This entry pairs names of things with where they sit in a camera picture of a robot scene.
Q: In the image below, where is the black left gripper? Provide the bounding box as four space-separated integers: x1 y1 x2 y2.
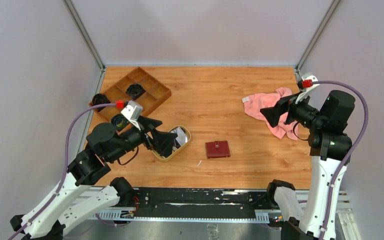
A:
108 114 178 162

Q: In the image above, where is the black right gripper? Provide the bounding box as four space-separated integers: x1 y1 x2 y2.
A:
260 88 325 129

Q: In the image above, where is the black round part left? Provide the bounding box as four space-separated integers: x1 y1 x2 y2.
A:
90 93 111 106

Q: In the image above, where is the beige oval tray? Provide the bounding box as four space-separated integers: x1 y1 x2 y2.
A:
151 125 192 163

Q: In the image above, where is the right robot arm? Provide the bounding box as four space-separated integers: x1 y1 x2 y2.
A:
260 90 356 240

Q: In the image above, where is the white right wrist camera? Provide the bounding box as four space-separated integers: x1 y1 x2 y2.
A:
295 72 320 104

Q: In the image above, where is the black round part upper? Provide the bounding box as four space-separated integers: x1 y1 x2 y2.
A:
125 83 146 101

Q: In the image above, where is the black round part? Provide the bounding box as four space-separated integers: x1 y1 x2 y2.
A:
110 113 130 132
90 93 111 106
125 83 146 101

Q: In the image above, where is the brown wooden divided tray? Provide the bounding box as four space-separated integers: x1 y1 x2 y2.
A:
99 66 172 117

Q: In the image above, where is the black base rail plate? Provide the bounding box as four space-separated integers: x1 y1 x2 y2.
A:
115 187 280 222

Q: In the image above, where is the black round part lower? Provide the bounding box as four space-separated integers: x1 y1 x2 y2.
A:
110 113 130 132

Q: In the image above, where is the red leather card holder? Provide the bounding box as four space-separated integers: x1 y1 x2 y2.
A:
205 140 231 159

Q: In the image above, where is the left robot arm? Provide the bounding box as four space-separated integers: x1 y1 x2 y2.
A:
10 116 178 240

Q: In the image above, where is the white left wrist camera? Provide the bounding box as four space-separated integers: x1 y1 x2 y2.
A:
120 100 144 131

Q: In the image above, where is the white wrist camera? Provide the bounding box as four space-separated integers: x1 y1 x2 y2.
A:
295 72 320 104
120 100 144 131

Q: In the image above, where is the pink cloth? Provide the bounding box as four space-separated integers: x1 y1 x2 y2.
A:
241 87 301 141

